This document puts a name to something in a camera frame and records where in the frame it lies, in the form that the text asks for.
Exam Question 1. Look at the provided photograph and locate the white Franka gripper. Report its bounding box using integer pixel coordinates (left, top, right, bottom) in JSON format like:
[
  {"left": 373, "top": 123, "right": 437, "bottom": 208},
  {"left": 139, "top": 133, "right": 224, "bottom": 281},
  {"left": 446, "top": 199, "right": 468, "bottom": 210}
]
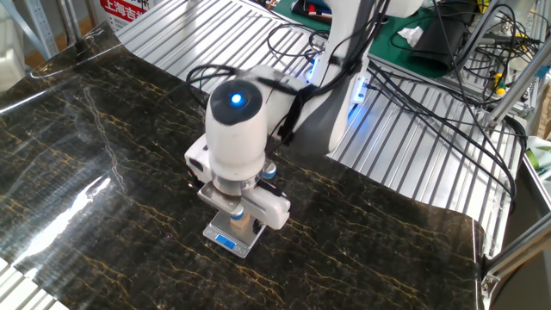
[{"left": 184, "top": 143, "right": 291, "bottom": 236}]

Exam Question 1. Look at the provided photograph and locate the small stepped wooden block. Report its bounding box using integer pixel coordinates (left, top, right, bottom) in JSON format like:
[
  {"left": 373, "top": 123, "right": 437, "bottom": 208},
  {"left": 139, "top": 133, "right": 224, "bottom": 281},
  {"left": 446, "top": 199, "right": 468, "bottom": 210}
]
[{"left": 229, "top": 214, "right": 251, "bottom": 234}]

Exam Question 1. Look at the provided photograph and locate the silver digital pocket scale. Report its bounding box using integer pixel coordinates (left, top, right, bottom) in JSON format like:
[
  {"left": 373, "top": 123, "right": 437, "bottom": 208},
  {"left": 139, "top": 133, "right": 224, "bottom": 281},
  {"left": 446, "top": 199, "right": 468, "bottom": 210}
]
[{"left": 201, "top": 209, "right": 268, "bottom": 259}]

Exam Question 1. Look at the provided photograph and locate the silver flange mounting plate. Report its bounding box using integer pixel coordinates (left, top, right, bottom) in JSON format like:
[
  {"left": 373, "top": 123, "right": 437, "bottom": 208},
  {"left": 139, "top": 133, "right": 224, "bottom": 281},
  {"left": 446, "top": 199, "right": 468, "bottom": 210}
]
[{"left": 196, "top": 158, "right": 279, "bottom": 220}]

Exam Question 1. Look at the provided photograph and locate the black marble pattern mat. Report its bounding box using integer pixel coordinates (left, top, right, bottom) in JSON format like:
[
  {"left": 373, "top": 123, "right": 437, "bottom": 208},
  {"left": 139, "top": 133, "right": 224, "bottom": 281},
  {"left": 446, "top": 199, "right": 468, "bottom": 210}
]
[{"left": 0, "top": 21, "right": 486, "bottom": 310}]

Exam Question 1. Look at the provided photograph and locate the green cutting mat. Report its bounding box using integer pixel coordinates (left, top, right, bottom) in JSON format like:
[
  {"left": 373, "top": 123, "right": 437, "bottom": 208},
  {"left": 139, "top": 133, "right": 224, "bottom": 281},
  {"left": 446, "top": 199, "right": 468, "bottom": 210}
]
[{"left": 273, "top": 0, "right": 479, "bottom": 81}]

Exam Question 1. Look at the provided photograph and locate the red black tool set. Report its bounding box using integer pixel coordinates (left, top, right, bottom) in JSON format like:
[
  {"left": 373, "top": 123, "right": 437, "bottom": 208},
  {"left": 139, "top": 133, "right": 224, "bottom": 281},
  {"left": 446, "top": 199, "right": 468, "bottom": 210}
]
[{"left": 290, "top": 0, "right": 333, "bottom": 23}]

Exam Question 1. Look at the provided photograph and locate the crumpled white tissue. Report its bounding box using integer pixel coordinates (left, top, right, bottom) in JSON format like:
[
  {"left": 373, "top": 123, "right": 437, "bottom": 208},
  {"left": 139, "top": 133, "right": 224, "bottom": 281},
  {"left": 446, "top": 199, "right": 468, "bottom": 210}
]
[{"left": 396, "top": 25, "right": 425, "bottom": 47}]

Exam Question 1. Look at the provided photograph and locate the black pouch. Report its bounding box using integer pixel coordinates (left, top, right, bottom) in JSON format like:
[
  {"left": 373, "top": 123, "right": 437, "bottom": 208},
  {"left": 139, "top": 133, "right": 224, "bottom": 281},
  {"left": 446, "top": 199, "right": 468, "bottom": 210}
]
[{"left": 408, "top": 3, "right": 470, "bottom": 74}]

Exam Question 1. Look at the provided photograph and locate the red white printed box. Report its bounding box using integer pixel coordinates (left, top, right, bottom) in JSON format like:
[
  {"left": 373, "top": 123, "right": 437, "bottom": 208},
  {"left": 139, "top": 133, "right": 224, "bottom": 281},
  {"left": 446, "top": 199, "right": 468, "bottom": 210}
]
[{"left": 92, "top": 0, "right": 152, "bottom": 34}]

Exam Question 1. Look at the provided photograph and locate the green white bag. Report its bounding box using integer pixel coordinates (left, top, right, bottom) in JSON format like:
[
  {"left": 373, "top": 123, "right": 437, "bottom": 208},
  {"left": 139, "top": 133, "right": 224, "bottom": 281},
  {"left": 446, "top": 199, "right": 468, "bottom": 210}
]
[{"left": 523, "top": 135, "right": 551, "bottom": 182}]

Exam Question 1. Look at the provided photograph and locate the grey perforated shelf upright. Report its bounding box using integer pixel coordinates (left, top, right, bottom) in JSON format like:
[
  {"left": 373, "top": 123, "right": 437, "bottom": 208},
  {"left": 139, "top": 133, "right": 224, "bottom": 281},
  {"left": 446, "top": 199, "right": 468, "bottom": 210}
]
[{"left": 24, "top": 0, "right": 60, "bottom": 60}]

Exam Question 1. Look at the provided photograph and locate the white foam block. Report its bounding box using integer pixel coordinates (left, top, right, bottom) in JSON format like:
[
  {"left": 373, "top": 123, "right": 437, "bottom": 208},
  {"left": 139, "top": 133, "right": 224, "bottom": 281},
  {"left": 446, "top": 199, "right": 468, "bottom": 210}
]
[{"left": 0, "top": 8, "right": 26, "bottom": 94}]

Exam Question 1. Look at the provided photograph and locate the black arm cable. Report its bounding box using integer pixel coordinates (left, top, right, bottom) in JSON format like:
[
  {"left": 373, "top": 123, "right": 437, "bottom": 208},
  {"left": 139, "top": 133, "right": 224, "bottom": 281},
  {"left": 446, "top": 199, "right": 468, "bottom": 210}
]
[{"left": 184, "top": 0, "right": 393, "bottom": 147}]

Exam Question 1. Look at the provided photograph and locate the black table cable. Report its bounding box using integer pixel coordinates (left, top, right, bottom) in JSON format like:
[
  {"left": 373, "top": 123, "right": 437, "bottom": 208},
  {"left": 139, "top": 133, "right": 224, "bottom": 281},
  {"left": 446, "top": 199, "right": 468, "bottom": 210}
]
[{"left": 365, "top": 59, "right": 517, "bottom": 212}]

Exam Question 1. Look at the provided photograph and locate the aluminium corner frame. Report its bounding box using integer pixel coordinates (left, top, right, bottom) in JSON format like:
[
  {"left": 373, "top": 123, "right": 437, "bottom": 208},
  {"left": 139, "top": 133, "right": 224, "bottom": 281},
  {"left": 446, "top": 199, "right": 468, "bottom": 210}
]
[{"left": 480, "top": 210, "right": 551, "bottom": 302}]

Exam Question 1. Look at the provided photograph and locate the yellow handled screwdriver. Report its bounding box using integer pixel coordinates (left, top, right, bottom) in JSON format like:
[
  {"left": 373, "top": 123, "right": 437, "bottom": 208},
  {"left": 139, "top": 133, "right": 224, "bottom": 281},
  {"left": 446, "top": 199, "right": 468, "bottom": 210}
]
[{"left": 490, "top": 71, "right": 507, "bottom": 96}]

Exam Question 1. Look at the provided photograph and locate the aluminium frame post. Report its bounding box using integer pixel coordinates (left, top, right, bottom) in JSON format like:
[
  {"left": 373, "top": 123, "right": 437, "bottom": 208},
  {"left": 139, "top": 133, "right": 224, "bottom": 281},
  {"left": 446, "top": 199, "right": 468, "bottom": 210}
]
[
  {"left": 455, "top": 0, "right": 514, "bottom": 74},
  {"left": 486, "top": 40, "right": 551, "bottom": 130}
]

